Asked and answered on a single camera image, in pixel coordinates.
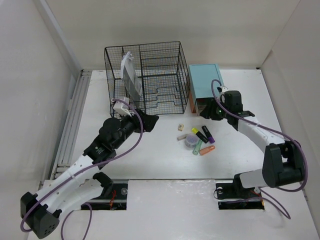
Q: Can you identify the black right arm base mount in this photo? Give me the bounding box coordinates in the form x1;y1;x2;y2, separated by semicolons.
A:
214;181;265;210

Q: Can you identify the grey worn eraser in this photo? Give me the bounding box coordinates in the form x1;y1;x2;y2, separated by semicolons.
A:
176;134;188;141

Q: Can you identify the orange correction tape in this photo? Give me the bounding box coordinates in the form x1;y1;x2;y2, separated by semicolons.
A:
199;145;216;156

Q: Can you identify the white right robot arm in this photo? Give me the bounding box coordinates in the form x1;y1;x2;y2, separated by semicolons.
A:
200;87;309;197

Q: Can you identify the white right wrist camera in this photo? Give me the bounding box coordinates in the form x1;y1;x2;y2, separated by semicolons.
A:
216;86;229;103

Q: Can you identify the aluminium rail frame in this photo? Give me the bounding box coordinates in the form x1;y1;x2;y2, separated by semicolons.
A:
48;69;92;180

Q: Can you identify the clear jar of paper clips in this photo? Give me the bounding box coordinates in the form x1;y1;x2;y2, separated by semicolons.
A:
184;133;199;149

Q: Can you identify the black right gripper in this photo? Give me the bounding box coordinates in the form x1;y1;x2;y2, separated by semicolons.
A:
199;97;231;121

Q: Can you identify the beige eraser with barcode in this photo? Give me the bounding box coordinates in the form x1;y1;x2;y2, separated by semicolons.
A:
178;124;184;132

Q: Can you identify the yellow highlighter marker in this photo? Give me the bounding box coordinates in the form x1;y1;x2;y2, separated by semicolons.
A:
191;127;209;144

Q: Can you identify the black wire mesh desk organizer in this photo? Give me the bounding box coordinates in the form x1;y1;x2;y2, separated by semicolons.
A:
104;41;190;115

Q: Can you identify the purple highlighter marker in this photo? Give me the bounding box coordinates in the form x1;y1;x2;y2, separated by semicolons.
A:
201;125;215;144

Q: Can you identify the green correction tape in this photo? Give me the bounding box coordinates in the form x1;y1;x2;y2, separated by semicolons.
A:
192;139;203;156

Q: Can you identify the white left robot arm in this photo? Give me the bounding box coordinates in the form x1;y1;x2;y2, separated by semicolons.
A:
20;109;159;239

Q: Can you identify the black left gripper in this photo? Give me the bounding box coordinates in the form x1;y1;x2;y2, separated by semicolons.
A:
111;109;158;150

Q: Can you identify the blue orange drawer box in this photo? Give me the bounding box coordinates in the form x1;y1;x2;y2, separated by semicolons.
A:
188;63;224;114

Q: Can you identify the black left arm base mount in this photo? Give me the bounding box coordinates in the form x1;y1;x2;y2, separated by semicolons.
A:
87;172;129;211

